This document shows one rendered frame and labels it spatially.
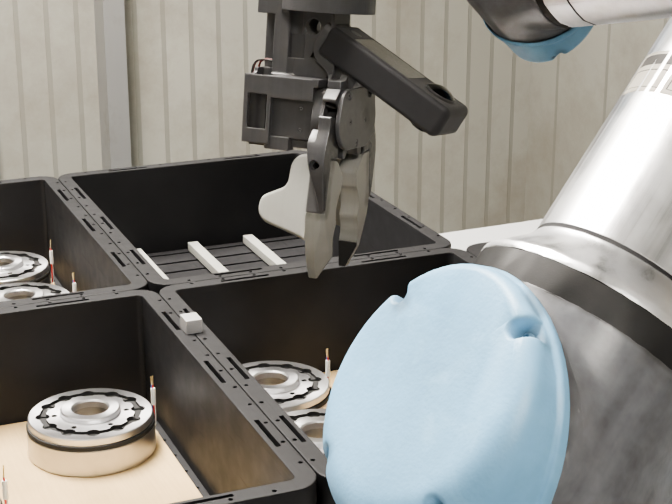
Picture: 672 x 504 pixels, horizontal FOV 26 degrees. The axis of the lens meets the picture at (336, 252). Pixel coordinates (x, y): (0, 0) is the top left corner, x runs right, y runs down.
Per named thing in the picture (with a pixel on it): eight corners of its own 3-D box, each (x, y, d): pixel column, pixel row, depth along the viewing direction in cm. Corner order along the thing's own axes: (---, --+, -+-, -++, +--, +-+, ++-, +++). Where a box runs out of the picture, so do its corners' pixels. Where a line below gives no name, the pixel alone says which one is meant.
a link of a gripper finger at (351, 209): (304, 244, 120) (300, 138, 117) (371, 253, 118) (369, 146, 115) (288, 258, 118) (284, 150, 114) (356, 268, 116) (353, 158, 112)
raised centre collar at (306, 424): (360, 443, 114) (360, 436, 113) (301, 454, 112) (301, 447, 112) (336, 419, 118) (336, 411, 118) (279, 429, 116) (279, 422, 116)
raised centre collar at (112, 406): (129, 419, 118) (129, 412, 118) (70, 431, 116) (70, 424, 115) (109, 397, 122) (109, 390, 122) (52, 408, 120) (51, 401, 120)
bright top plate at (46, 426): (171, 430, 117) (170, 424, 117) (48, 456, 113) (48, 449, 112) (128, 385, 125) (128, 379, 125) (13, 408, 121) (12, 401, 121)
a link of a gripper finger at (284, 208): (259, 269, 113) (277, 152, 113) (329, 280, 111) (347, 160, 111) (242, 267, 110) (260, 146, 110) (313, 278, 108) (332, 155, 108)
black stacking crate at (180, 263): (453, 361, 142) (456, 251, 139) (159, 410, 131) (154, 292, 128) (304, 244, 177) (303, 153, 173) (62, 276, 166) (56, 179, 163)
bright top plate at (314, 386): (349, 400, 123) (349, 393, 122) (239, 423, 118) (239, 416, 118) (299, 358, 131) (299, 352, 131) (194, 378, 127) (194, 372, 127)
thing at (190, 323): (203, 332, 117) (202, 318, 117) (186, 335, 117) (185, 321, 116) (196, 325, 119) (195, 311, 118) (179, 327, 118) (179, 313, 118)
